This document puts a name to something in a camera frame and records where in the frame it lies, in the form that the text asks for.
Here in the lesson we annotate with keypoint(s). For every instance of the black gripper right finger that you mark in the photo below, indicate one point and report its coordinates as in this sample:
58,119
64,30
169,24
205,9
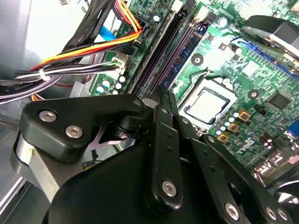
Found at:
201,158

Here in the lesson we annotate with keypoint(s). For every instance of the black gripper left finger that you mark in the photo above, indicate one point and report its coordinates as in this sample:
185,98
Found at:
70,116

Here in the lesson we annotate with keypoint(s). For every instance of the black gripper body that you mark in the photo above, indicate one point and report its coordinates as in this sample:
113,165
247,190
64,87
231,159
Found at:
112,191

